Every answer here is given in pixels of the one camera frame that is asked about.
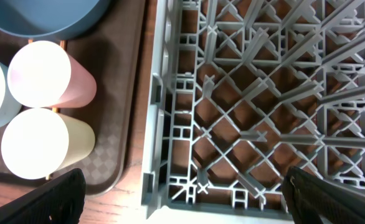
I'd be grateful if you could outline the pale green plastic cup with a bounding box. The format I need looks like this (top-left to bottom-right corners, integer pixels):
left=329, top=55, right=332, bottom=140
left=1, top=108, right=95, bottom=180

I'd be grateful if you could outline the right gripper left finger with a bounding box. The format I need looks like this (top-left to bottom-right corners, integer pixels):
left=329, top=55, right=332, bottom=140
left=0, top=169, right=86, bottom=224

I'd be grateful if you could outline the pink plastic cup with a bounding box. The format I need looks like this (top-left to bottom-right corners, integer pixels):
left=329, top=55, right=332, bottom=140
left=7, top=40, right=97, bottom=108

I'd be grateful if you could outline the dark blue plate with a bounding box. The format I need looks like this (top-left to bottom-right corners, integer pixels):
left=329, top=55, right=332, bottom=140
left=0, top=0, right=111, bottom=40

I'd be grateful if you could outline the grey dishwasher rack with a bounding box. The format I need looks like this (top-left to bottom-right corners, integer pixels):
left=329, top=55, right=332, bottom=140
left=140, top=0, right=365, bottom=223

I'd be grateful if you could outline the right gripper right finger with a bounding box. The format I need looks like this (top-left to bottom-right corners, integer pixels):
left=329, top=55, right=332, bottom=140
left=282, top=167, right=365, bottom=223

